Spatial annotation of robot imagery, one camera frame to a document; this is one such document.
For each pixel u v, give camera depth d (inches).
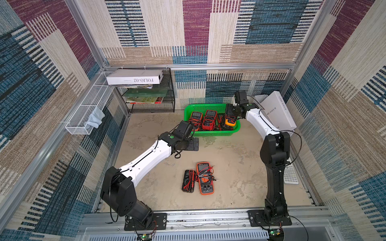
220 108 45.6
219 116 43.4
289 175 34.2
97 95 32.1
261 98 41.4
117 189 16.4
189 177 33.0
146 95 37.1
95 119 26.7
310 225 28.3
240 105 30.6
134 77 31.1
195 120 41.3
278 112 36.0
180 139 23.4
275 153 22.8
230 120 37.1
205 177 32.6
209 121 40.3
